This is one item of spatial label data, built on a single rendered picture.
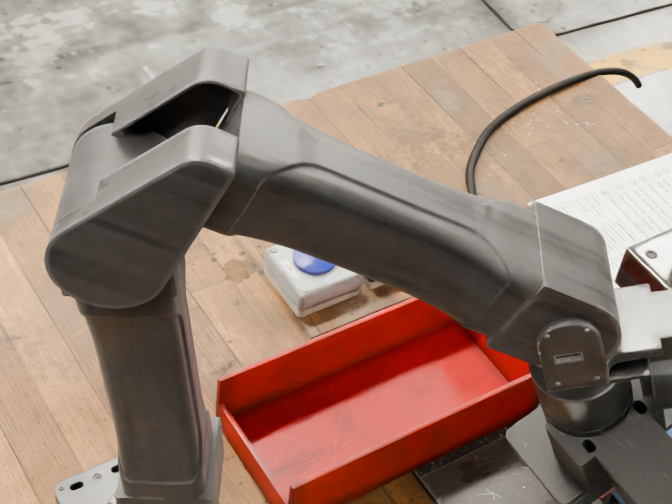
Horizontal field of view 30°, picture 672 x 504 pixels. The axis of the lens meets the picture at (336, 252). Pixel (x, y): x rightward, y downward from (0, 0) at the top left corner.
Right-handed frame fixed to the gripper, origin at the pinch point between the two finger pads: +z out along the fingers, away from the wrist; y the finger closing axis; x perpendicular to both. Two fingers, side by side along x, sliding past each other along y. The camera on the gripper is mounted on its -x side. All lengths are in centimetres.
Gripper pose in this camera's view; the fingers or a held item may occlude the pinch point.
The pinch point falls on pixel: (604, 471)
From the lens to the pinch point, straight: 94.2
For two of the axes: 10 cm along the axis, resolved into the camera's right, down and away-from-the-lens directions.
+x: -5.3, -6.5, 5.5
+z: 2.7, 4.9, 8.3
